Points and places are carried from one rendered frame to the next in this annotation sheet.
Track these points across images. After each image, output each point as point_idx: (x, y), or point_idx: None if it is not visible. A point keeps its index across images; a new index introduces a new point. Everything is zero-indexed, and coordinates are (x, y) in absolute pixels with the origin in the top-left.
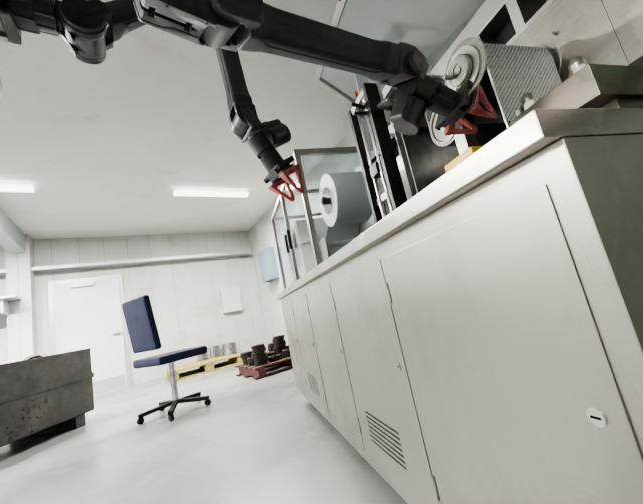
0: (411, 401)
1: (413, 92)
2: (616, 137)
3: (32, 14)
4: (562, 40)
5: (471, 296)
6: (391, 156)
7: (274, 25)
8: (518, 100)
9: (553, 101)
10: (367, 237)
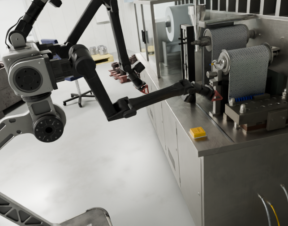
0: (178, 159)
1: (189, 95)
2: (220, 153)
3: None
4: (283, 43)
5: (190, 158)
6: (192, 68)
7: (139, 106)
8: (238, 85)
9: (232, 113)
10: (171, 113)
